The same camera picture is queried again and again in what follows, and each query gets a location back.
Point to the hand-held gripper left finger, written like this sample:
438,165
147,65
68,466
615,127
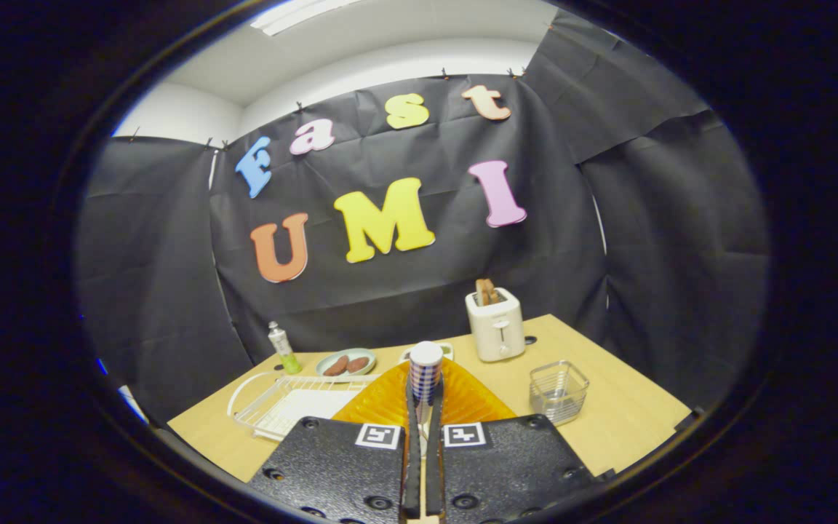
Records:
412,473

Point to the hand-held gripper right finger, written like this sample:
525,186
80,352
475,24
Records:
435,473

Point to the light blue plate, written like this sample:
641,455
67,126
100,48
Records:
351,378

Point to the white divided dish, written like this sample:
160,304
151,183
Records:
404,356

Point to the white drip tray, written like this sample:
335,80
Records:
310,407

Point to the brown meat patty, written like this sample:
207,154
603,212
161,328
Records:
335,365
358,364

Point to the white toaster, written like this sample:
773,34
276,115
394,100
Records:
495,327

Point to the clear bottle with green liquid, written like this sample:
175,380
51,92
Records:
286,356

